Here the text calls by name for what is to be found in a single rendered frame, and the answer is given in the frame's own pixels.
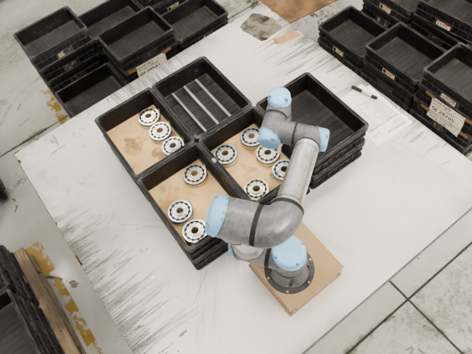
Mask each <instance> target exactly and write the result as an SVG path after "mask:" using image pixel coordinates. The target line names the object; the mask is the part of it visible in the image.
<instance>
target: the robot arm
mask: <svg viewBox="0 0 472 354"><path fill-rule="evenodd" d="M328 140H329V130H328V129H325V128H321V127H319V126H311V125H307V124H300V123H296V122H291V94H290V92H289V91H288V90H287V89H286V88H284V87H280V86H278V87H275V88H273V89H271V90H270V92H269V94H268V106H267V108H266V111H265V116H264V118H263V122H262V125H261V128H260V131H259V135H258V142H259V144H260V145H262V146H263V147H265V148H268V149H274V150H275V152H276V153H277V154H279V153H281V147H282V145H283V144H286V145H288V146H289V147H290V149H291V151H292V155H291V158H290V160H289V164H288V167H287V170H286V172H285V175H284V178H283V180H282V184H281V186H280V189H279V192H278V194H277V197H276V198H275V199H273V200H272V202H271V203H270V205H265V204H259V203H256V202H251V201H248V200H244V199H239V198H236V197H230V196H228V195H220V194H218V195H216V196H215V197H214V198H213V200H212V202H211V205H210V207H209V211H208V214H207V218H206V223H205V233H206V234H207V235H210V236H212V237H217V238H221V239H222V240H223V241H224V242H226V243H228V249H229V250H228V253H229V255H230V257H232V258H234V259H236V260H238V261H245V262H247V263H253V264H256V265H258V266H263V267H266V268H269V270H270V276H271V277H272V279H273V281H274V282H275V283H276V284H277V285H279V286H281V287H283V288H286V289H294V288H297V287H300V286H301V285H302V284H303V283H304V282H305V281H306V280H307V279H308V276H309V272H310V266H309V262H308V259H307V253H306V248H305V246H304V244H303V242H302V241H301V240H300V239H299V238H297V237H295V236H293V234H294V233H295V232H296V231H297V229H298V228H299V226H300V224H301V222H302V220H303V215H304V208H303V202H304V199H305V196H306V193H307V189H308V185H309V182H310V178H311V176H312V173H313V169H314V166H315V162H316V159H317V155H318V152H324V151H325V150H326V149H327V144H328Z"/></svg>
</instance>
